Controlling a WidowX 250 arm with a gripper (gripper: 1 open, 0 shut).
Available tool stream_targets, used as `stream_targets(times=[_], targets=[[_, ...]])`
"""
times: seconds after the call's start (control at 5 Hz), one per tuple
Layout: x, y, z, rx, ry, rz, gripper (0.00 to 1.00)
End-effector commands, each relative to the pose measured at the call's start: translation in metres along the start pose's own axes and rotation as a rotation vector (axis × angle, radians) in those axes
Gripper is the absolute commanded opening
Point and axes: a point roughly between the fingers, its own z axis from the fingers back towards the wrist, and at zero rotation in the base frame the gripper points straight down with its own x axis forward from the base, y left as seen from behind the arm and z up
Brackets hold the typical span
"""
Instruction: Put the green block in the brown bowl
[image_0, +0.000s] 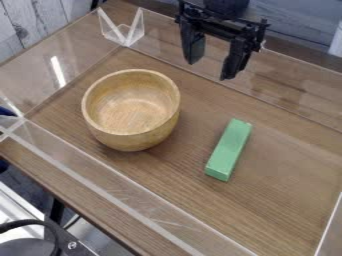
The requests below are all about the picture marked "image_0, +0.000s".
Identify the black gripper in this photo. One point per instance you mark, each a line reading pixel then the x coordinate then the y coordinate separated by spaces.
pixel 232 18

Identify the green rectangular block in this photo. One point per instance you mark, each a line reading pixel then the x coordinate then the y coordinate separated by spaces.
pixel 228 151

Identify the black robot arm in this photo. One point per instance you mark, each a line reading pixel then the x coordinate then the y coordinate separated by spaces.
pixel 220 18

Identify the brown wooden bowl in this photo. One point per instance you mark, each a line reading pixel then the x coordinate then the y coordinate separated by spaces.
pixel 131 109

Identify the black table leg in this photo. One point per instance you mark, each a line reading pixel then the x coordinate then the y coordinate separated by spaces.
pixel 57 211

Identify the clear acrylic corner bracket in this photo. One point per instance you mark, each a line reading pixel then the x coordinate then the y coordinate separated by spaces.
pixel 123 34

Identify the clear acrylic tray wall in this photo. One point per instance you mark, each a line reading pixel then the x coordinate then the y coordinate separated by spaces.
pixel 151 198

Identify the black metal bracket with screw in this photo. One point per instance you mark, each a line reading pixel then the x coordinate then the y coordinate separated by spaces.
pixel 70 244

